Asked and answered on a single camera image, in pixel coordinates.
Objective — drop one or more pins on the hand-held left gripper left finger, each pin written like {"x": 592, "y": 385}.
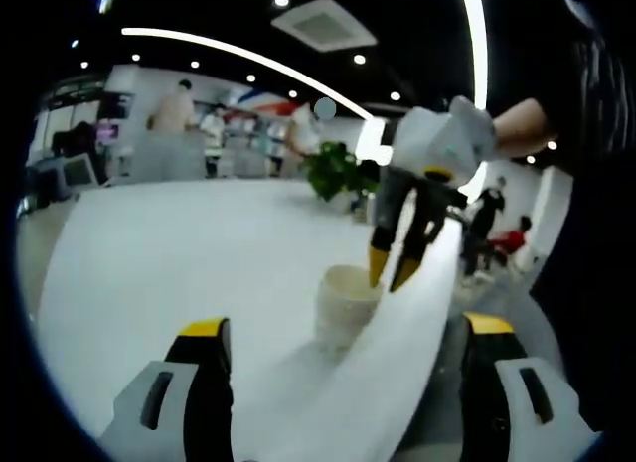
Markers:
{"x": 208, "y": 407}

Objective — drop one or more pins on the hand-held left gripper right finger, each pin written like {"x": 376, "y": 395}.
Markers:
{"x": 484, "y": 407}

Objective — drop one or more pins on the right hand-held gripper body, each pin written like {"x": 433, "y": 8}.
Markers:
{"x": 437, "y": 139}

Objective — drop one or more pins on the potted green plant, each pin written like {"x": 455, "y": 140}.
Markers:
{"x": 333, "y": 171}

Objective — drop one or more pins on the long ceiling light strip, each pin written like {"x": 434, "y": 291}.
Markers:
{"x": 474, "y": 45}

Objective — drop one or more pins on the white table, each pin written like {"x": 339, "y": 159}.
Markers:
{"x": 174, "y": 283}

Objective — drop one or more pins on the white display shelf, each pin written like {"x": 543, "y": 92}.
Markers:
{"x": 258, "y": 141}

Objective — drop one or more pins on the person's dark clothing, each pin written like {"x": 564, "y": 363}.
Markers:
{"x": 586, "y": 233}

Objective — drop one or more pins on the ceiling air vent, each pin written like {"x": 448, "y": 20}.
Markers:
{"x": 323, "y": 24}

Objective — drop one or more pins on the curved ceiling light strip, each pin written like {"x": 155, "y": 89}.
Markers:
{"x": 199, "y": 39}

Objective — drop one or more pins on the white office chair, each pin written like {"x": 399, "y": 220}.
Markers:
{"x": 78, "y": 171}

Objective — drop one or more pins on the purple monitor screen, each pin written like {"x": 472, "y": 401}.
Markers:
{"x": 108, "y": 132}

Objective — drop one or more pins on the black wall screen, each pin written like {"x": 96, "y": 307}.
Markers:
{"x": 114, "y": 107}

